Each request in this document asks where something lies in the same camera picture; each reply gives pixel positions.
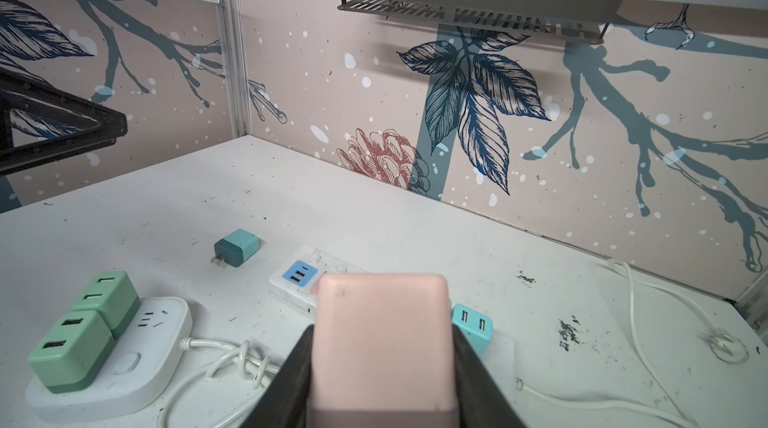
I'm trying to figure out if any white three-pin plug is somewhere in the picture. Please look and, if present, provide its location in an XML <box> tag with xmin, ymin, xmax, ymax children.
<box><xmin>709</xmin><ymin>329</ymin><xmax>749</xmax><ymax>365</ymax></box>

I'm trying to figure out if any pink charger plug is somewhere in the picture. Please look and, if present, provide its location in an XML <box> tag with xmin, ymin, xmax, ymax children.
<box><xmin>307</xmin><ymin>274</ymin><xmax>459</xmax><ymax>427</ymax></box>

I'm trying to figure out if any green charger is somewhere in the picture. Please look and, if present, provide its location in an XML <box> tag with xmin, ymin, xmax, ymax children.
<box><xmin>210</xmin><ymin>229</ymin><xmax>261</xmax><ymax>268</ymax></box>

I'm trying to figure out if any white power strip cable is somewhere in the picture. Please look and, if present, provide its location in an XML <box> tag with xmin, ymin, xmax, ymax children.
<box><xmin>514</xmin><ymin>256</ymin><xmax>730</xmax><ymax>428</ymax></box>

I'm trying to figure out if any white square socket cube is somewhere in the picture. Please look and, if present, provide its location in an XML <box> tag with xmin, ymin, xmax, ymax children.
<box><xmin>25</xmin><ymin>297</ymin><xmax>193</xmax><ymax>424</ymax></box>

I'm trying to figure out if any teal charger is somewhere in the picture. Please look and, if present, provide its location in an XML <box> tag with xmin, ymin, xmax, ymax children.
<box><xmin>451</xmin><ymin>304</ymin><xmax>493</xmax><ymax>357</ymax></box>

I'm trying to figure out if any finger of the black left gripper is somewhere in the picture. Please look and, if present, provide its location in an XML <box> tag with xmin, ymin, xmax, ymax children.
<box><xmin>1</xmin><ymin>69</ymin><xmax>128</xmax><ymax>176</ymax></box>

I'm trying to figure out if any white coiled socket cable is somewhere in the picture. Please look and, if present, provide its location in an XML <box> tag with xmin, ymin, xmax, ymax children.
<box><xmin>157</xmin><ymin>336</ymin><xmax>283</xmax><ymax>428</ymax></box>

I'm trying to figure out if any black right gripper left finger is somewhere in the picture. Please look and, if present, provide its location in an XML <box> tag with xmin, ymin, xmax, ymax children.
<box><xmin>240</xmin><ymin>325</ymin><xmax>315</xmax><ymax>428</ymax></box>

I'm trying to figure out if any light green charger plug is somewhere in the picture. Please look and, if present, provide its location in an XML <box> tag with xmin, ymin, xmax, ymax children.
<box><xmin>27</xmin><ymin>310</ymin><xmax>116</xmax><ymax>394</ymax></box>

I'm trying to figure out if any long white power strip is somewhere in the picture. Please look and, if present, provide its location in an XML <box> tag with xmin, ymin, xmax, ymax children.
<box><xmin>268</xmin><ymin>244</ymin><xmax>517</xmax><ymax>369</ymax></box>

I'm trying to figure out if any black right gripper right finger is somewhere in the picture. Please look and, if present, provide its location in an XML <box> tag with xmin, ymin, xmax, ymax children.
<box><xmin>452</xmin><ymin>325</ymin><xmax>526</xmax><ymax>428</ymax></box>

